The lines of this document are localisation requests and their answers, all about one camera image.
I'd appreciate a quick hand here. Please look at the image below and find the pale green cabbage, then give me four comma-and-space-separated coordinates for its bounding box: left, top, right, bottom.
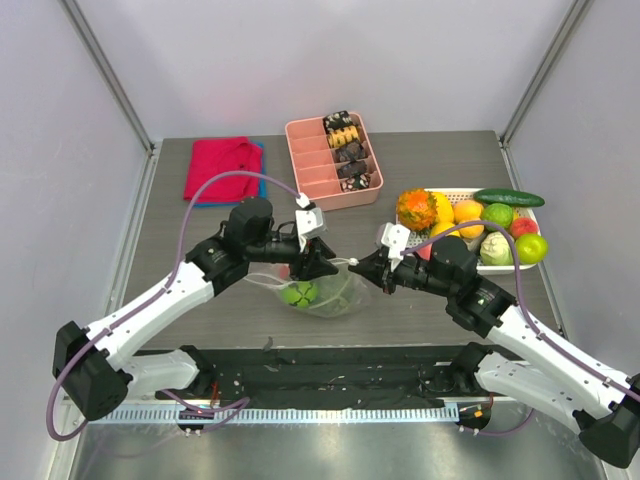
479, 232, 513, 267

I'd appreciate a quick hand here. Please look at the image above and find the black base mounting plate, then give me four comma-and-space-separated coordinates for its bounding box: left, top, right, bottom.
177, 343, 488, 410

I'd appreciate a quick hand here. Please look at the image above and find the white perforated fruit basket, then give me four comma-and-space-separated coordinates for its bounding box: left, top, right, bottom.
407, 188, 537, 275

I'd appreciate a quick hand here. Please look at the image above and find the clear polka dot zip bag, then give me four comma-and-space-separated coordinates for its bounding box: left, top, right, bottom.
244, 258, 371, 319

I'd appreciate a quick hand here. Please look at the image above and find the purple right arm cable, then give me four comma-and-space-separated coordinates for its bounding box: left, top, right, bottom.
399, 219, 640, 396

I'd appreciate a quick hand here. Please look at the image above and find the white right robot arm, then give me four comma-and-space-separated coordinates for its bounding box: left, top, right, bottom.
349, 236, 639, 469

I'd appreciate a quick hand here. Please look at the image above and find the dark patterned sushi roll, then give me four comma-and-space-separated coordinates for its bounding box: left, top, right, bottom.
322, 110, 354, 134

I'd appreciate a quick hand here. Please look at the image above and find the orange spiky fruit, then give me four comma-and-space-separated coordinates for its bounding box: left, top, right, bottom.
396, 189, 437, 232

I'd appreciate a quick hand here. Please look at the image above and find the pink peach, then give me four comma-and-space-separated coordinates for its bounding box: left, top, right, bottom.
509, 217, 539, 239

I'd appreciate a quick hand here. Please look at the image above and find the red folded shirt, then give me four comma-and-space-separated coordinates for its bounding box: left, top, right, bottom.
183, 137, 263, 206

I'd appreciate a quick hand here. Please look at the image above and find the white slotted cable duct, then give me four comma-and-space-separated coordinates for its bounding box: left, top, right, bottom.
94, 403, 459, 428

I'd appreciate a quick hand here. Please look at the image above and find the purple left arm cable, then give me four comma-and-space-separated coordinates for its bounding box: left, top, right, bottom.
45, 170, 314, 442

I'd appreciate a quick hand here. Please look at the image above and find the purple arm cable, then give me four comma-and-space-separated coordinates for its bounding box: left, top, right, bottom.
399, 219, 640, 396
45, 170, 314, 442

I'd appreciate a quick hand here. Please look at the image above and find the blue folded shirt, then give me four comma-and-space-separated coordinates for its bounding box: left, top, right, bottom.
191, 140, 268, 209

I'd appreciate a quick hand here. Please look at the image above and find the yellow patterned sushi roll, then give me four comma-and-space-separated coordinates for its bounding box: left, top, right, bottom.
327, 125, 360, 149

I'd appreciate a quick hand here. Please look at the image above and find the green cucumber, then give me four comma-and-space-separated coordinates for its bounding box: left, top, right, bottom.
473, 188, 545, 208

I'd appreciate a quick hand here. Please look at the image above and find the green bell pepper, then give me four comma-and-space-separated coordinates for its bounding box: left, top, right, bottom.
281, 281, 318, 308

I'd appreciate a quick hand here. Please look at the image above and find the dark sushi roll lower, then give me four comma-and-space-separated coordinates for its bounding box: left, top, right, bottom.
337, 159, 373, 180

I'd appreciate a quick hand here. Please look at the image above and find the orange peach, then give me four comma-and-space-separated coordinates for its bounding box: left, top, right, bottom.
453, 199, 484, 224

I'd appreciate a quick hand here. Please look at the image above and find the red apple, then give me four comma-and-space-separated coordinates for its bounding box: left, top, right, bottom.
276, 265, 290, 280

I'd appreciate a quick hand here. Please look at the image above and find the dark sushi roll middle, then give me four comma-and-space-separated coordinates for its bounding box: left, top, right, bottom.
334, 140, 367, 163

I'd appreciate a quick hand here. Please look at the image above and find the pink divided tray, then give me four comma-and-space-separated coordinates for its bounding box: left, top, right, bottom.
285, 111, 384, 211

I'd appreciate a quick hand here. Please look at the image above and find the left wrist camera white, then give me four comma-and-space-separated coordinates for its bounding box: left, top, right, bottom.
295, 207, 327, 251

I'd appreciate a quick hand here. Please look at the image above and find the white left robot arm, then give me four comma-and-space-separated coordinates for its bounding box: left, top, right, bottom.
53, 197, 338, 421

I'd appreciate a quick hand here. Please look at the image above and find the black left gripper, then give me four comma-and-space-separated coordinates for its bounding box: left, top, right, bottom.
246, 232, 338, 281

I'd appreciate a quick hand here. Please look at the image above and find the lime green apple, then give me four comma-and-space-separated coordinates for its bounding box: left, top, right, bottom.
515, 233, 549, 265

